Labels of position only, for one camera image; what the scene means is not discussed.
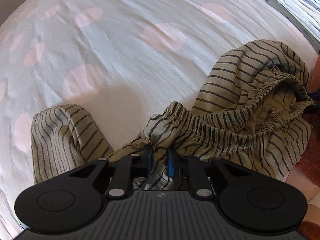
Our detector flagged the beige striped shorts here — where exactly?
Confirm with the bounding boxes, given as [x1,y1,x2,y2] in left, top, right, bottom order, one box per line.
[31,40,314,190]

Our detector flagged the white pink dotted bedsheet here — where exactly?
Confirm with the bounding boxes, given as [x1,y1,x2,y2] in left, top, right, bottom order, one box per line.
[1,0,317,239]

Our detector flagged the red orange cloth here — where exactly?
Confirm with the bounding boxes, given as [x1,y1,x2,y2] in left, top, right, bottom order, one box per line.
[286,114,319,239]

